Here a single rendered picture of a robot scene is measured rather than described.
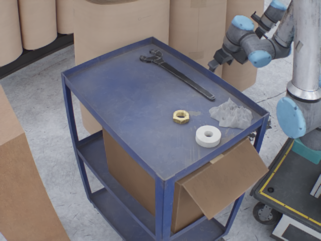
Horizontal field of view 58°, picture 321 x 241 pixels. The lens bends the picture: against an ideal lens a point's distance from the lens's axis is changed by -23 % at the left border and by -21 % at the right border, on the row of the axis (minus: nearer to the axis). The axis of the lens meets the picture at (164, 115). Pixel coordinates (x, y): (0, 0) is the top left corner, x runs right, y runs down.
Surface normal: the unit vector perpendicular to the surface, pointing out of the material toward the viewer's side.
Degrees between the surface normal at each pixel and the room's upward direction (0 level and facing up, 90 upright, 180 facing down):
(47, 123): 0
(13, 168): 90
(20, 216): 90
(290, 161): 0
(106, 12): 90
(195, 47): 90
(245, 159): 26
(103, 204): 0
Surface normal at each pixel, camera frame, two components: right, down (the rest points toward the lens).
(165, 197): 0.62, 0.51
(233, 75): -0.04, 0.64
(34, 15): 0.25, 0.62
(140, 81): 0.02, -0.77
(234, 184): 0.30, -0.47
